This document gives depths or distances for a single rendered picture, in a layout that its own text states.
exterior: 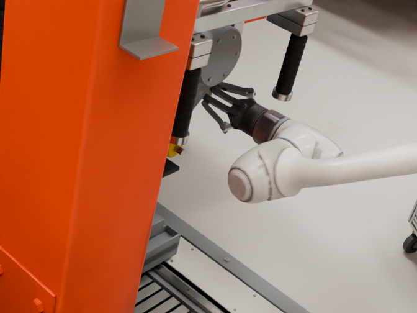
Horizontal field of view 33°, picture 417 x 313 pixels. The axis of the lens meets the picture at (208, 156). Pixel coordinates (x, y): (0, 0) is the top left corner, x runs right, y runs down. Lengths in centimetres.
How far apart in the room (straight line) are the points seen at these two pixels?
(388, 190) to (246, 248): 78
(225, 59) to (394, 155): 38
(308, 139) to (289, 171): 15
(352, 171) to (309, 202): 123
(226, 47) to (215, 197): 116
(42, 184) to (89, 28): 23
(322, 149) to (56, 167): 81
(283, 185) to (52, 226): 64
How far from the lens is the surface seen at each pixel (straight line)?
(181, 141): 129
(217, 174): 263
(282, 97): 154
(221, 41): 139
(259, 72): 349
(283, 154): 144
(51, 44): 81
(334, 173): 140
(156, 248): 197
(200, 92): 170
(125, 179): 90
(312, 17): 148
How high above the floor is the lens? 141
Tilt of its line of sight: 31 degrees down
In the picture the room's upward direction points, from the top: 14 degrees clockwise
